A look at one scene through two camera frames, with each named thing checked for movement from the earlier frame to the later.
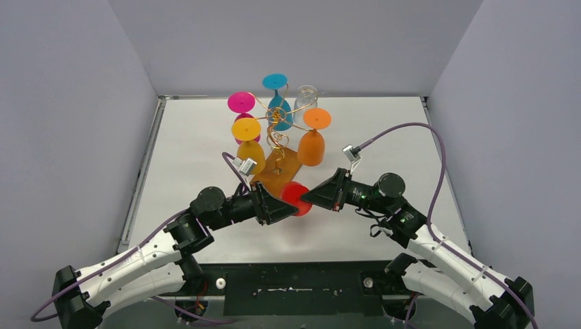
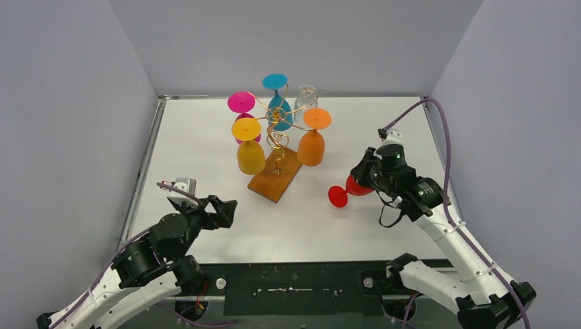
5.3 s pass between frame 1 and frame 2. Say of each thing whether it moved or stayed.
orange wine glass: stayed
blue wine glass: stayed
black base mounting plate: stayed
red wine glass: moved
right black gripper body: moved
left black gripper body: moved
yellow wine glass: stayed
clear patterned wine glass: stayed
